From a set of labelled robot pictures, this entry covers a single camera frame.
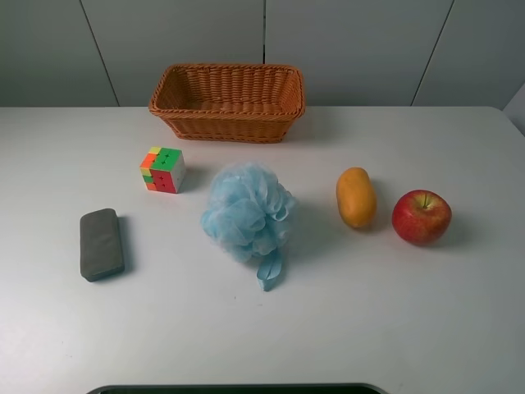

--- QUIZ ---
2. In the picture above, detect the blue mesh bath loofah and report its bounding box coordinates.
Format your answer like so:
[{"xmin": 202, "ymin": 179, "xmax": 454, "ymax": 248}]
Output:
[{"xmin": 200, "ymin": 163, "xmax": 298, "ymax": 291}]

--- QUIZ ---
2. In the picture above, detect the orange wicker basket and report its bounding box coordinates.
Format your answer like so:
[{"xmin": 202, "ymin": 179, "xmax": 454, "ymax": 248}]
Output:
[{"xmin": 148, "ymin": 63, "xmax": 306, "ymax": 144}]

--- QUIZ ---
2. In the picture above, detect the red apple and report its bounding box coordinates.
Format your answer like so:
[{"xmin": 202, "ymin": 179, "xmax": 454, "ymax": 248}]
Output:
[{"xmin": 391, "ymin": 190, "xmax": 452, "ymax": 245}]

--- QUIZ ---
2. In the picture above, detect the yellow orange mango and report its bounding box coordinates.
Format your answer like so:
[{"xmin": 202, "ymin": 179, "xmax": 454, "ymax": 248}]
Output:
[{"xmin": 336, "ymin": 167, "xmax": 377, "ymax": 228}]

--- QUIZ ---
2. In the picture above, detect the multicoloured puzzle cube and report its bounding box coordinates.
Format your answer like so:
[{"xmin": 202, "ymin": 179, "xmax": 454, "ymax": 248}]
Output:
[{"xmin": 139, "ymin": 146, "xmax": 186, "ymax": 194}]

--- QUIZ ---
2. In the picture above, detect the grey rectangular sponge block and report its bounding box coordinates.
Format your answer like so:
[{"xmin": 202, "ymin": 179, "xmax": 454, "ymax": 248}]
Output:
[{"xmin": 80, "ymin": 208, "xmax": 125, "ymax": 282}]

